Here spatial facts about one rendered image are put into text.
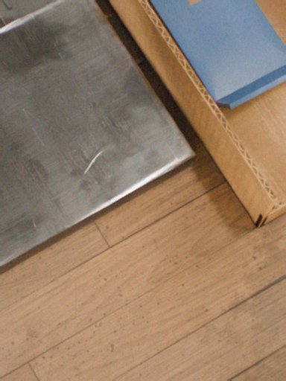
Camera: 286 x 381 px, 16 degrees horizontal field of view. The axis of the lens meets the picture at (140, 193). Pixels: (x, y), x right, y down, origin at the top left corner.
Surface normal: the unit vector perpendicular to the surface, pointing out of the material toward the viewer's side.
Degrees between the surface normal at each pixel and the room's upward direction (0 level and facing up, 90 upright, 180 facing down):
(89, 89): 0
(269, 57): 0
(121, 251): 0
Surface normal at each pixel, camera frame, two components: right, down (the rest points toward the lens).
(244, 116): 0.03, -0.30
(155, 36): -0.85, 0.49
